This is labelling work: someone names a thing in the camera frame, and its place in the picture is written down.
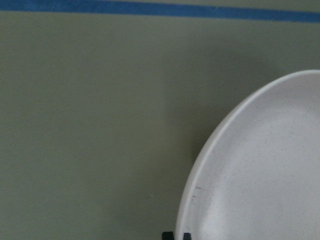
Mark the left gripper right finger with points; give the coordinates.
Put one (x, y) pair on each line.
(186, 236)

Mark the pink plate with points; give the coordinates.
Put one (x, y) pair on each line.
(258, 175)

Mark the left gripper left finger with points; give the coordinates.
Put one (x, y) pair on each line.
(167, 235)

